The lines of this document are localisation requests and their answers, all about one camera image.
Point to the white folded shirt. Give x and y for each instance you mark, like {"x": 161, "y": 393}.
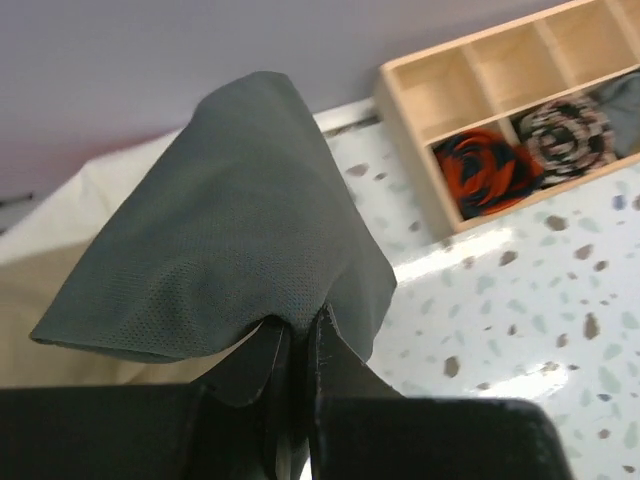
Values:
{"x": 39, "y": 253}

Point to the orange black rolled item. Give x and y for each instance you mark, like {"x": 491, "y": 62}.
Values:
{"x": 485, "y": 174}

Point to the brown patterned rolled item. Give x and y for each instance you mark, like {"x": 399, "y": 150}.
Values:
{"x": 570, "y": 137}

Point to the wooden compartment tray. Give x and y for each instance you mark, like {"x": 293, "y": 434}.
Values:
{"x": 487, "y": 78}

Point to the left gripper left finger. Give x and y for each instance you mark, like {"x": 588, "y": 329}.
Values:
{"x": 230, "y": 423}

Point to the dark grey folded item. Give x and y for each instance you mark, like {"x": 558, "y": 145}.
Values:
{"x": 618, "y": 99}

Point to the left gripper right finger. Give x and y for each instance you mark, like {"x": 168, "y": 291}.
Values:
{"x": 361, "y": 428}

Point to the dark grey t-shirt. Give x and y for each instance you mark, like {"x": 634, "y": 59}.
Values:
{"x": 244, "y": 216}

